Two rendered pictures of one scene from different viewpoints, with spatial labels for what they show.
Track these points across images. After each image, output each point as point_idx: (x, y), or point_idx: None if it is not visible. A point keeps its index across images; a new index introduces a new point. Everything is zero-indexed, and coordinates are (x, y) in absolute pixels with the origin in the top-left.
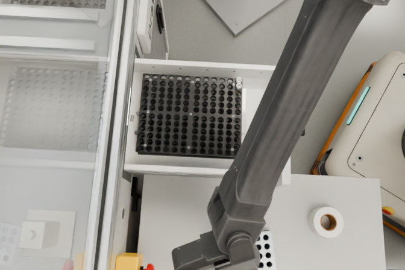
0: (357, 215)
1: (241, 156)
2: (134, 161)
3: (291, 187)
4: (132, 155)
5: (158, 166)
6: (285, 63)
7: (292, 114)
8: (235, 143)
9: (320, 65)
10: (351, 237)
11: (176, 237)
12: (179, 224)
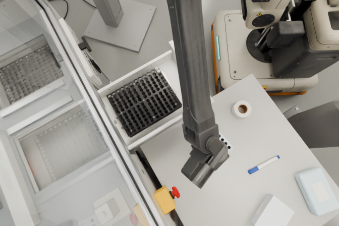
0: (252, 97)
1: (185, 100)
2: (131, 143)
3: (215, 104)
4: (127, 140)
5: (145, 136)
6: (177, 38)
7: (197, 61)
8: (175, 100)
9: (195, 27)
10: (257, 109)
11: (176, 165)
12: (173, 158)
